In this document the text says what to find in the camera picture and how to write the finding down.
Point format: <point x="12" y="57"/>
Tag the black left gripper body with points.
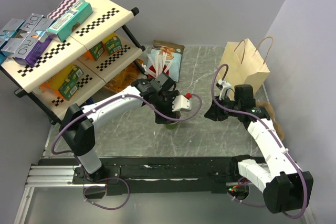
<point x="165" y="103"/>

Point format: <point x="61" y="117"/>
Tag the cream two-tier shelf rack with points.
<point x="107" y="17"/>

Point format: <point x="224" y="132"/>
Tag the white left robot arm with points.
<point x="79" y="124"/>

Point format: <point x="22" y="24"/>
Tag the blue snack pouch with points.
<point x="175" y="52"/>

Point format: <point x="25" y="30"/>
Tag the black plastic cup lid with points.
<point x="173" y="117"/>

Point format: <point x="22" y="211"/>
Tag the green paper coffee cup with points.
<point x="171" y="126"/>

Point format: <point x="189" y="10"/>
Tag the orange snack bag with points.
<point x="125" y="78"/>

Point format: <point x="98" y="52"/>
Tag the silver purple box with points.
<point x="30" y="41"/>

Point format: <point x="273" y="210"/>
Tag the white wrapped straws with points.
<point x="158" y="64"/>

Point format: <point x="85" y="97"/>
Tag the brown cardboard cup carrier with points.
<point x="271" y="112"/>

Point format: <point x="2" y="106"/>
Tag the blue silver box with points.
<point x="10" y="30"/>

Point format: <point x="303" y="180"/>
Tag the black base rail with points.
<point x="164" y="174"/>

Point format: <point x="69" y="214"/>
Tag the brown paper bag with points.
<point x="246" y="64"/>

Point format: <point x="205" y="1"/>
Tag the teal box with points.
<point x="70" y="20"/>

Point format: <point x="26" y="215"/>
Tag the orange green large box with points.
<point x="64" y="83"/>

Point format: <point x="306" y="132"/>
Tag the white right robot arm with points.
<point x="285" y="187"/>

